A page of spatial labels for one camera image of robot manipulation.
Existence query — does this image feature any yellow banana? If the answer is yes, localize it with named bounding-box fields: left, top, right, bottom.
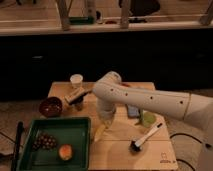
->
left=94, top=124, right=106, bottom=142

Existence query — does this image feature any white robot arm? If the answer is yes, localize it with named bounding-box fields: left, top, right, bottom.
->
left=92, top=71, right=213, bottom=171

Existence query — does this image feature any green plastic tray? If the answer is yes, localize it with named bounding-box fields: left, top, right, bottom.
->
left=17, top=117, right=91, bottom=171

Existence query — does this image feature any blue sponge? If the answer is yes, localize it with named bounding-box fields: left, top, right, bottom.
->
left=126, top=105, right=139, bottom=118

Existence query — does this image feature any wooden block tool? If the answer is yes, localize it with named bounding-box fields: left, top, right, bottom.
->
left=64, top=87, right=92, bottom=111

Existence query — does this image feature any white paper cup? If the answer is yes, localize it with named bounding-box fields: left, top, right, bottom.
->
left=70, top=74, right=83, bottom=88

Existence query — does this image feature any orange round fruit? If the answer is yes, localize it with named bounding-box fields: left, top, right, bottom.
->
left=58, top=144, right=73, bottom=161

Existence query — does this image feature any dark red bowl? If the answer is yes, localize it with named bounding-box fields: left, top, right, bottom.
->
left=39, top=97, right=62, bottom=118

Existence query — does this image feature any bunch of dark grapes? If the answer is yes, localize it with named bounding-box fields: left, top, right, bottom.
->
left=32, top=134, right=57, bottom=150

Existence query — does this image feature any black pole left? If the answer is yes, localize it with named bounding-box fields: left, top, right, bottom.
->
left=10, top=122, right=24, bottom=171

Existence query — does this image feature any white handled black brush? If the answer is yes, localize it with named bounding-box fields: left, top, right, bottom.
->
left=130, top=123, right=162, bottom=152

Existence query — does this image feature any black cable on floor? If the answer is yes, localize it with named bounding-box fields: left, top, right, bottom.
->
left=169, top=132, right=204, bottom=171

